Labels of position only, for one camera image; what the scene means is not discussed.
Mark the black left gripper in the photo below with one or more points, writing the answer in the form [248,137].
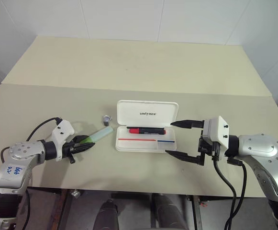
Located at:
[69,148]

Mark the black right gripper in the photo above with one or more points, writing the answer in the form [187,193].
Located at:
[208,148]

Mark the green marker with translucent cap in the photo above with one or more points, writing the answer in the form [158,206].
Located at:
[101,134]

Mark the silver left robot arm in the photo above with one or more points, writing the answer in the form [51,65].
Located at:
[16,153]

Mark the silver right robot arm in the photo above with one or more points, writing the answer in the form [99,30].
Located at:
[260,153]

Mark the red and black marker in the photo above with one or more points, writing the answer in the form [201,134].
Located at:
[148,131]

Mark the white Unitree pencil case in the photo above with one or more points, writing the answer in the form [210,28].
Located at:
[146,119]

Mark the small silver bolt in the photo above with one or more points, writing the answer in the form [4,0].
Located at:
[75,193]

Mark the dark rounded shape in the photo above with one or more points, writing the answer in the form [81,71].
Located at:
[109,213]
[167,210]

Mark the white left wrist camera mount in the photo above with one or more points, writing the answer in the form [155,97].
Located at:
[61,130]

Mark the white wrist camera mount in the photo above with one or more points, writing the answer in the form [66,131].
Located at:
[61,130]
[219,129]

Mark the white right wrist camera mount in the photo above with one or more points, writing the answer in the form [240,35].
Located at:
[219,129]

